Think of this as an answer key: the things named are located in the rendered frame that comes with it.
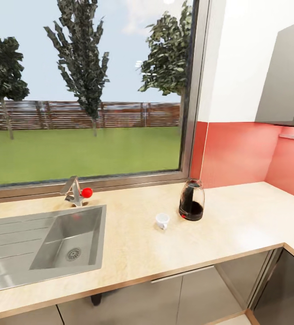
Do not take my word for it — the electric kettle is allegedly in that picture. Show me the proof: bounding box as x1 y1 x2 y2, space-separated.
179 178 205 222

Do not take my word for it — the coffee cup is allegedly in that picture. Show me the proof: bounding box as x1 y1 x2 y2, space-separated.
156 213 170 231

